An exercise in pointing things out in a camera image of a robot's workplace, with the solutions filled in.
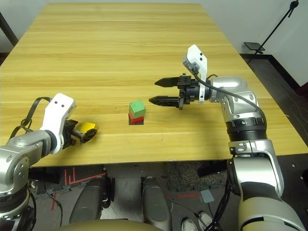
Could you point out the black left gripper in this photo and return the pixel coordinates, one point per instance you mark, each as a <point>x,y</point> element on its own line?
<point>71,137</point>

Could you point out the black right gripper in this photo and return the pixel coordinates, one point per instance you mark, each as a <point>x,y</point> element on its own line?
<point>191,92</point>

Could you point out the yellow wooden block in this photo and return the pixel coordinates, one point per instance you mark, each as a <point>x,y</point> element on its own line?
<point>86,127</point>

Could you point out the green wooden block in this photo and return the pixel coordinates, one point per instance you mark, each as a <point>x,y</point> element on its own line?
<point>137,108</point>

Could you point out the red wooden block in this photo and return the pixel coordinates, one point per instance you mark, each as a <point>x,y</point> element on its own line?
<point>136,120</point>

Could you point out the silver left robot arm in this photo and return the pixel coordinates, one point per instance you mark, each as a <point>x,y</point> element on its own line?
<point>21,149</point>

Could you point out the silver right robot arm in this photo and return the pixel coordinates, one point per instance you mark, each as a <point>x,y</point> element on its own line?
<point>252,154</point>

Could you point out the black square marker pad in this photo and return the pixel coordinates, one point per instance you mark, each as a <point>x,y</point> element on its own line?
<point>137,124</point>

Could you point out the grey robot left leg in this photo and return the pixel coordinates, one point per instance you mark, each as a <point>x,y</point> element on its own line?
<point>89,204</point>

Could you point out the grey robot leg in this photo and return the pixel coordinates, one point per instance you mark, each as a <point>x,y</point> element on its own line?
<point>156,204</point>
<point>89,204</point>

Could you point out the speckled dark floor mat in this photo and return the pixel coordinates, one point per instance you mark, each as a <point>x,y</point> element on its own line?
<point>185,175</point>

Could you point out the black table foot bar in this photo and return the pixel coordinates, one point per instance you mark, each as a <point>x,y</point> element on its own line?
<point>211,170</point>

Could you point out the tan robot torso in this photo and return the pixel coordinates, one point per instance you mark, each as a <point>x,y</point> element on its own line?
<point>108,226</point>

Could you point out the grey robot right leg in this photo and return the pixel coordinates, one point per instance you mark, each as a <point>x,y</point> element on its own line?
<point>156,204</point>

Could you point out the black flat stand tray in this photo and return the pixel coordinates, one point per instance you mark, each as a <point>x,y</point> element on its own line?
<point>253,45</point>

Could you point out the small grey floor box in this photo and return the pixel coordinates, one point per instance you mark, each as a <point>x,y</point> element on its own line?
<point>207,196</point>

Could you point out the white bystander shoe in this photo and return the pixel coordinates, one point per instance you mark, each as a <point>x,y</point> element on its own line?
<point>207,220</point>
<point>188,225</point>

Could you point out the black tripod stand pole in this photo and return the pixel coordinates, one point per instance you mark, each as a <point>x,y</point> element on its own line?
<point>294,3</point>

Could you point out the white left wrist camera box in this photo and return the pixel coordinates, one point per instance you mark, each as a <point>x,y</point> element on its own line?
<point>59,106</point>

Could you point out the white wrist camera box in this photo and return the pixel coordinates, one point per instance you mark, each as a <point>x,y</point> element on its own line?
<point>197,56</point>
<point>59,106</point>

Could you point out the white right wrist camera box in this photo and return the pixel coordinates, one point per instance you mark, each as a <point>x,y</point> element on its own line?
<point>197,56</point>

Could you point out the grey metal base plate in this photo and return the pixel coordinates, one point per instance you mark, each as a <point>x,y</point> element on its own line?
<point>127,192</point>

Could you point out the wooden side table black frame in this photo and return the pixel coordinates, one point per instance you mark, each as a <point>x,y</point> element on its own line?
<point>7,29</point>

